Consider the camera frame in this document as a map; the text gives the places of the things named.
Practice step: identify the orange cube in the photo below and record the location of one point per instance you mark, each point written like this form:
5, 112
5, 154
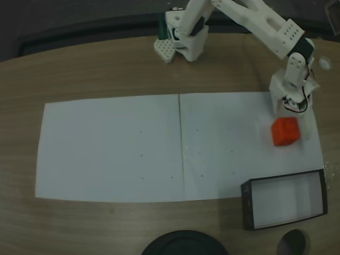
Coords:
286, 131

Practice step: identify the small white round cap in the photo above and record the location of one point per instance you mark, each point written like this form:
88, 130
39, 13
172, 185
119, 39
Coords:
324, 63

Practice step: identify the white paper sheet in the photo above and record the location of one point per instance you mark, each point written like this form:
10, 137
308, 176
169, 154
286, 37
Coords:
106, 148
225, 119

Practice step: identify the dark grey background object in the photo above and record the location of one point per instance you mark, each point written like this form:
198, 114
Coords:
335, 16

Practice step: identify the dark oval object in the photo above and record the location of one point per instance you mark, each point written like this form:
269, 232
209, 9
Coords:
290, 243

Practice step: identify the green clamp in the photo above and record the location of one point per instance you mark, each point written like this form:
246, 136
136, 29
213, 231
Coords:
162, 30

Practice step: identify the black round object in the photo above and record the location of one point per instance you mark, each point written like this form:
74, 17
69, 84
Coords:
183, 244

